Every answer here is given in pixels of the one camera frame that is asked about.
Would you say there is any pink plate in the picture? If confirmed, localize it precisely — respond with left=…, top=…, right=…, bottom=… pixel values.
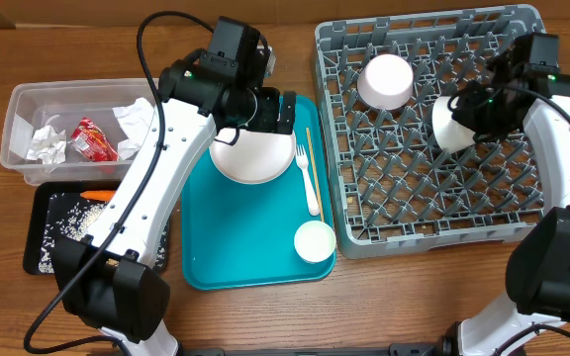
left=209, top=129, right=296, bottom=185

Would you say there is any white bowl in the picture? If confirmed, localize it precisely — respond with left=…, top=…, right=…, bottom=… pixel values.
left=431, top=96, right=475, bottom=153

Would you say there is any white paper cup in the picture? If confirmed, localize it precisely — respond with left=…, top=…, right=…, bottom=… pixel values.
left=294, top=221, right=336, bottom=264

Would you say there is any white napkin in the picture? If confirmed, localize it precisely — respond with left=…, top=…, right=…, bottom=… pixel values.
left=113, top=97, right=154, bottom=160

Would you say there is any red snack wrapper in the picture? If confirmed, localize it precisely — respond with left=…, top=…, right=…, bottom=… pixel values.
left=69, top=117, right=119, bottom=162

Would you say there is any orange carrot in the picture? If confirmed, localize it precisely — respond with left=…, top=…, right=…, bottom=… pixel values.
left=80, top=190, right=116, bottom=202

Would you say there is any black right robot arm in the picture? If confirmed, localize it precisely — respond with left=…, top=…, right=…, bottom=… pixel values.
left=431, top=33, right=570, bottom=355

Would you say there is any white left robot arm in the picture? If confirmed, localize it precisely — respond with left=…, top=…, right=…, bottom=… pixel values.
left=51, top=17, right=295, bottom=355

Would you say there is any grey dishwasher rack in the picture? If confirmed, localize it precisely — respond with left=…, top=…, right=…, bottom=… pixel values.
left=315, top=4, right=548, bottom=259

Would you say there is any wooden chopstick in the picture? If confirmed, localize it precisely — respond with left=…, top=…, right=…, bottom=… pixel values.
left=306, top=127, right=325, bottom=223

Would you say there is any pink plastic fork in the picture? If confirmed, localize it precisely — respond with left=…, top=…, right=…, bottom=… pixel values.
left=295, top=144, right=320, bottom=216

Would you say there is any teal plastic tray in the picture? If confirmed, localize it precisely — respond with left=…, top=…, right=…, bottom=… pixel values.
left=181, top=96, right=336, bottom=291

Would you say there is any clear plastic bin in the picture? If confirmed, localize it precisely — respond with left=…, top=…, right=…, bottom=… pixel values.
left=0, top=78, right=153, bottom=185

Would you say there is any small crumpled paper ball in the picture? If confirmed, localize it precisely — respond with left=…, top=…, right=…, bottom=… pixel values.
left=26, top=125, right=67, bottom=164

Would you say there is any spilled rice pile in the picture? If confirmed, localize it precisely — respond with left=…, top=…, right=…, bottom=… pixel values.
left=37, top=193, right=167, bottom=274

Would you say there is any black tray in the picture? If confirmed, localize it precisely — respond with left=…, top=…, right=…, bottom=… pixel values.
left=22, top=180, right=169, bottom=276

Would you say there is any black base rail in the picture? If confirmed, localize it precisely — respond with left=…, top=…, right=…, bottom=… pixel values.
left=179, top=337, right=460, bottom=356

